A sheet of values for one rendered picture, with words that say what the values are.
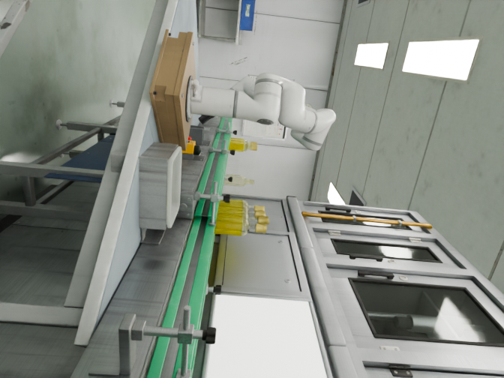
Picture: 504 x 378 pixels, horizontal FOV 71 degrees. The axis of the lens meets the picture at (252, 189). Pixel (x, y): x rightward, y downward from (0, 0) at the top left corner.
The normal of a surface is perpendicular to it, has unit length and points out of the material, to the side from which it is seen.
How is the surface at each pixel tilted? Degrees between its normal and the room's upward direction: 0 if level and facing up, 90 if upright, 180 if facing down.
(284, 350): 90
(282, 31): 90
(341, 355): 90
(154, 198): 90
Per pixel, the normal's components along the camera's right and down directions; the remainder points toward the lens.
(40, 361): 0.11, -0.93
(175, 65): 0.10, -0.47
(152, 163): 0.02, 0.37
